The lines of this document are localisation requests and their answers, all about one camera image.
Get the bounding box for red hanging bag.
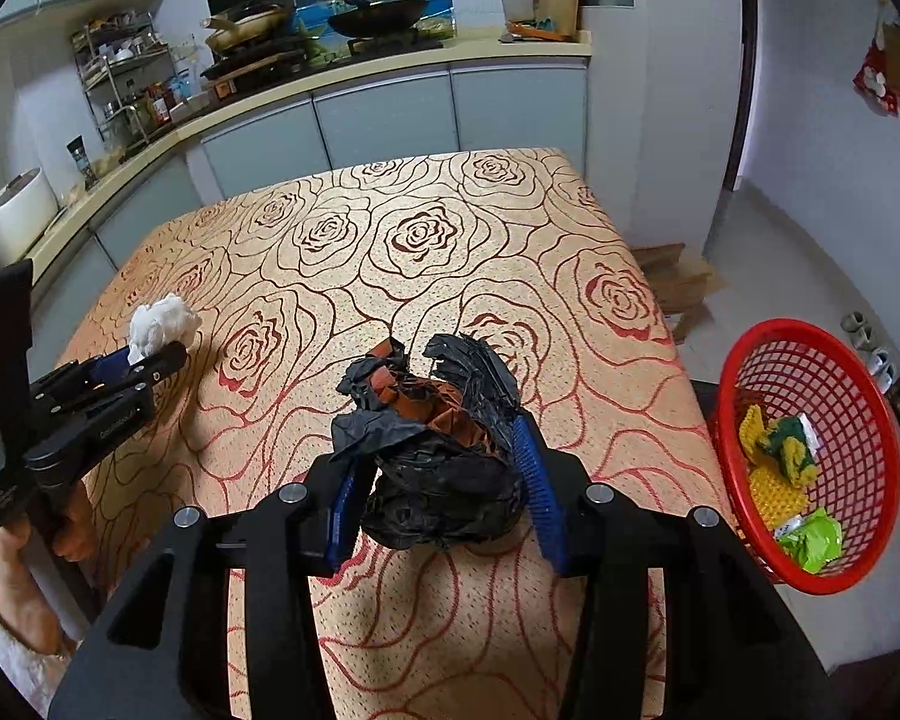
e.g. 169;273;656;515
851;41;900;117

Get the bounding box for person's left forearm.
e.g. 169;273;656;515
0;566;76;717

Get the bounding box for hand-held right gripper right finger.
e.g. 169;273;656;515
506;412;826;720

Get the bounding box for metal spice rack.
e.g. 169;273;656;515
71;11;203;147

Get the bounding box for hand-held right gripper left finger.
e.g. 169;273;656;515
49;454;380;720

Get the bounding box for dark brown door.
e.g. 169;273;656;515
716;0;758;192

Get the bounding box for white rice cooker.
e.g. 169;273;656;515
0;169;59;267

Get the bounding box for orange tray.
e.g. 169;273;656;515
506;19;571;42

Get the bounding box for black plastic bag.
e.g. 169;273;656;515
330;331;530;552

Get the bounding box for dark green scouring pad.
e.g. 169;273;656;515
766;416;812;458

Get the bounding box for pair of white shoes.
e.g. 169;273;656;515
862;345;897;391

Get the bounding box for grey kitchen counter cabinets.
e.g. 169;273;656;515
0;41;595;361

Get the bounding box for golden frying pan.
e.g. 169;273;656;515
204;4;290;53

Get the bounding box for black wok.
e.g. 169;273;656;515
326;0;432;42

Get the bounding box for green snack packet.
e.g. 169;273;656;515
776;506;845;575

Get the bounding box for person's left hand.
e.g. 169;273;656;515
0;484;97;657

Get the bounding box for white paper ball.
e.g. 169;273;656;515
127;294;202;362

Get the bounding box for yellow foam net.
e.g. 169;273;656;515
750;439;818;533
741;403;779;466

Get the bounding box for black gas stove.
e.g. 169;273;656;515
199;34;458;83

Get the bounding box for red plastic basket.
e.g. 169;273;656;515
709;319;900;597

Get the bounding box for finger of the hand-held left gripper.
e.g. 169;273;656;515
34;351;132;402
82;343;188;410

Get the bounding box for cardboard box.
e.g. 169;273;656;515
630;241;728;342

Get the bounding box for black seasoning bottle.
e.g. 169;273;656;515
66;135;100;192

